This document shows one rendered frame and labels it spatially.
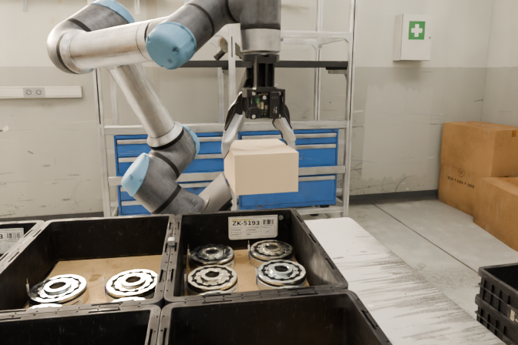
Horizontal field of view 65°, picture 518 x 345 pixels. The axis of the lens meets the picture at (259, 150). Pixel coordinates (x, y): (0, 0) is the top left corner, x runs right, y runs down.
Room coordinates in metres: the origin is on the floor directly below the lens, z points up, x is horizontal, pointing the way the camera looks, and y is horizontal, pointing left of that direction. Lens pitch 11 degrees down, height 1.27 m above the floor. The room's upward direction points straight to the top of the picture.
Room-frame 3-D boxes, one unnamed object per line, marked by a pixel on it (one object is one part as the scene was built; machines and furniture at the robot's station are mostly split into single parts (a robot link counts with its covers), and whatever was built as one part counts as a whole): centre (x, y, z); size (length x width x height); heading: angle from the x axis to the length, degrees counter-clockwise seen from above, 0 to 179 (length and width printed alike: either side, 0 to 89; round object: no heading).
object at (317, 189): (2.76, -0.21, 0.60); 0.72 x 0.03 x 0.56; 102
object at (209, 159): (2.60, 0.57, 0.60); 0.72 x 0.03 x 0.56; 102
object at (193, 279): (0.76, 0.10, 0.86); 0.10 x 0.10 x 0.01
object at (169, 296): (0.77, 0.03, 0.92); 0.40 x 0.30 x 0.02; 8
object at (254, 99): (0.77, 0.00, 1.24); 0.09 x 0.08 x 0.12; 12
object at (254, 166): (0.80, 0.00, 1.09); 0.16 x 0.12 x 0.07; 12
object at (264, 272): (0.79, -0.05, 0.86); 0.10 x 0.10 x 0.01
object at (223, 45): (2.91, 0.19, 1.44); 0.25 x 0.16 x 0.18; 102
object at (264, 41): (0.78, -0.01, 1.32); 0.08 x 0.08 x 0.05
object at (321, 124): (2.71, 0.18, 0.91); 1.70 x 0.10 x 0.05; 102
